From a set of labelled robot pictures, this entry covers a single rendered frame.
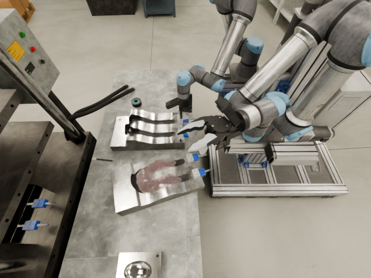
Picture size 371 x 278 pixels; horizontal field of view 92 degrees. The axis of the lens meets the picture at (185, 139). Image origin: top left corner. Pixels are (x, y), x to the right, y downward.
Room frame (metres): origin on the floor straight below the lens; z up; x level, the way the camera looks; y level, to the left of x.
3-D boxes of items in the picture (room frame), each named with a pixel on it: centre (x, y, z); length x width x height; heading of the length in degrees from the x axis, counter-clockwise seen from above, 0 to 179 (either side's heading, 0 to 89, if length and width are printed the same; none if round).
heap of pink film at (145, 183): (0.39, 0.16, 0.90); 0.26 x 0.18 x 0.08; 109
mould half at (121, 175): (0.38, 0.16, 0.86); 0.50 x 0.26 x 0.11; 109
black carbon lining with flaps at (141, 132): (0.72, 0.24, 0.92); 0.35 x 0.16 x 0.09; 92
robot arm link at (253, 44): (1.14, -0.44, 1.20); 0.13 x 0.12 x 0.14; 51
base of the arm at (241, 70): (1.14, -0.45, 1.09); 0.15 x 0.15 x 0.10
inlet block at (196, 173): (0.42, -0.11, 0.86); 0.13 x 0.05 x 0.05; 109
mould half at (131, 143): (0.73, 0.26, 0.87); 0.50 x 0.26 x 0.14; 92
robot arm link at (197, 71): (0.86, -0.07, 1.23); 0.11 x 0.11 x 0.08; 51
